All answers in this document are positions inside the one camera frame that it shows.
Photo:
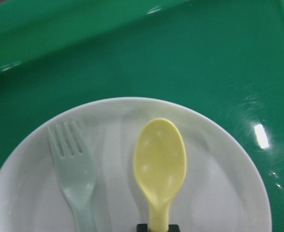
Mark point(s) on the pale green plastic fork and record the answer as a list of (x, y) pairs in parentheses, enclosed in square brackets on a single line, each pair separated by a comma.
[(75, 171)]

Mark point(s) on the yellow plastic spoon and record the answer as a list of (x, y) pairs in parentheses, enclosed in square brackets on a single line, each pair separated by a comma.
[(159, 167)]

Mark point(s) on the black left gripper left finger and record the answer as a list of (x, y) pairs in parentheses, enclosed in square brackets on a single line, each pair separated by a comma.
[(142, 228)]

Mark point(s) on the green plastic tray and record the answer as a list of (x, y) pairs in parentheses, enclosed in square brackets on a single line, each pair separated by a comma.
[(222, 58)]

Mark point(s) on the white ceramic plate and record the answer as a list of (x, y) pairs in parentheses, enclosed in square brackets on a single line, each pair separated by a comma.
[(222, 191)]

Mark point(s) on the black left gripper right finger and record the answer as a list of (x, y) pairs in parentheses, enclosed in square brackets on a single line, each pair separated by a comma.
[(174, 228)]

